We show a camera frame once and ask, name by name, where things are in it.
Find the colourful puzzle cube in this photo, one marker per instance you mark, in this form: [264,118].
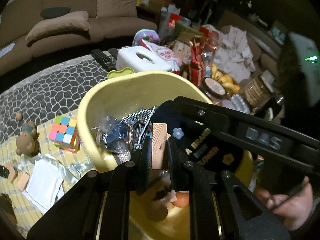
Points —
[63,130]

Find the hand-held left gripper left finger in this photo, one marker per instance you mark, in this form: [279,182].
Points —
[143,165]

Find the white tissue box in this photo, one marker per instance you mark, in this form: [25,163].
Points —
[140,62]

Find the person's right hand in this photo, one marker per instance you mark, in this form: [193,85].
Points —
[287,205]

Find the yellow storage bin green wheels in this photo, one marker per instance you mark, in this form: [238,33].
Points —
[130,87]

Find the clear plastic wrap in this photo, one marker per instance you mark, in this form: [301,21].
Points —
[77,167]

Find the blue boxes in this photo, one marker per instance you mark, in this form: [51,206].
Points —
[112,135]

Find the grey stone-pattern desktop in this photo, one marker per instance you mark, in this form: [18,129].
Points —
[50,85]

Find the white pink printed pouch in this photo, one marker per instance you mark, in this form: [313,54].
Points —
[166,55]

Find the purple bowl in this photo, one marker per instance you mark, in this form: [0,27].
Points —
[146,35]

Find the white crumpled cloth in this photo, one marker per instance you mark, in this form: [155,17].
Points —
[235,47]

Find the long wooden block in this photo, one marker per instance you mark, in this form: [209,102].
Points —
[23,181]

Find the silver sword letter opener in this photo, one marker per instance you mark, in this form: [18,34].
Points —
[145,127]

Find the copper ship wheel ornament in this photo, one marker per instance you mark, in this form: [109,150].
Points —
[132,133]

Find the jar with dark lid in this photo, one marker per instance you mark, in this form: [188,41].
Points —
[215,87]

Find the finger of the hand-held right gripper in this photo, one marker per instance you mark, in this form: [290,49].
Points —
[200,116]

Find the brown plush bear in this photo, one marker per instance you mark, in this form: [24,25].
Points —
[26,140]

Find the yellow checked tablecloth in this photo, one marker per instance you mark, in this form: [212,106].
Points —
[10,150]

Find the brown sofa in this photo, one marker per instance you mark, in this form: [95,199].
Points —
[112,30]

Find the green pink puzzle cube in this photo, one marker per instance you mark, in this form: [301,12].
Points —
[73,148]

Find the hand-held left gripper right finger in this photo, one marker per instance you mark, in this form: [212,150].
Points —
[175,165]

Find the wicker basket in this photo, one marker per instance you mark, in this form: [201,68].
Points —
[255,92]

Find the red snack bag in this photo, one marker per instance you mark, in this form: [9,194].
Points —
[197,62]

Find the red white bag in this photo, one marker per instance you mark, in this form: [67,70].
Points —
[172,20]

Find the brown sofa pillow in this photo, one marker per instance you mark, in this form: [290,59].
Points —
[57,25]

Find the dark oval cushion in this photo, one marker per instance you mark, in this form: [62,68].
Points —
[55,12]

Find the silver glitter mesh pouch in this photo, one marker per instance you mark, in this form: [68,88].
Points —
[136,116]

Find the white plastic package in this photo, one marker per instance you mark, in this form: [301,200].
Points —
[42,185]

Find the bunch of bananas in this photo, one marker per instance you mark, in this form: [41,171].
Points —
[225,80]

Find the dark printed cloth cap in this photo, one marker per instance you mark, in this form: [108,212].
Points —
[225,147]

